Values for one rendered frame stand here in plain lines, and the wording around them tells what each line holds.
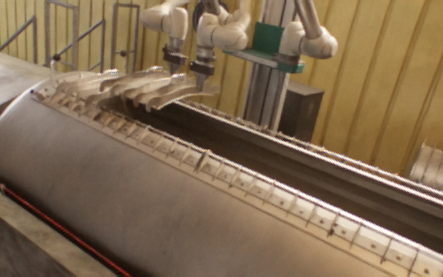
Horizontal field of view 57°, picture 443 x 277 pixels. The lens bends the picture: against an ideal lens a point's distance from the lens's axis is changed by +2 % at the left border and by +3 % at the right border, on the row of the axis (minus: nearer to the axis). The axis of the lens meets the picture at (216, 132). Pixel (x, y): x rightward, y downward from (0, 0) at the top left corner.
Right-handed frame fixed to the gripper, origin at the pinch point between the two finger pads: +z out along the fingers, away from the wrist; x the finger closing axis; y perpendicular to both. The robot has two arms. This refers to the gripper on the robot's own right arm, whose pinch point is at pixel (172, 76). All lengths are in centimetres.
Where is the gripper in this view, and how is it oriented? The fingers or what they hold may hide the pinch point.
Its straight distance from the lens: 235.3
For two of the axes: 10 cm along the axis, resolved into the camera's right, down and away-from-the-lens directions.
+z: -1.6, 9.2, 3.5
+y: 5.7, -2.1, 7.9
